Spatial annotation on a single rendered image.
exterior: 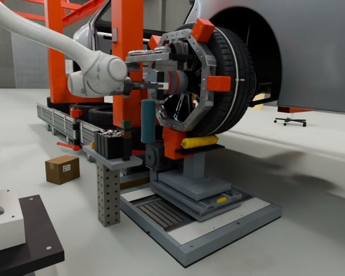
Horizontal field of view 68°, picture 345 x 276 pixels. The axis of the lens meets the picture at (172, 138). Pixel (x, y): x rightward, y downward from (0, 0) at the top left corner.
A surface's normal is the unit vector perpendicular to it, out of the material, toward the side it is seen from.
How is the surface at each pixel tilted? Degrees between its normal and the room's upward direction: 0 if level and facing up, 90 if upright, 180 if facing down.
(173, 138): 90
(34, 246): 0
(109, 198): 90
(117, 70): 81
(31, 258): 0
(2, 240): 90
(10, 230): 90
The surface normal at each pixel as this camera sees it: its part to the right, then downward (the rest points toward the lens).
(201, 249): 0.61, 0.19
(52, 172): -0.44, 0.18
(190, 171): -0.79, 0.11
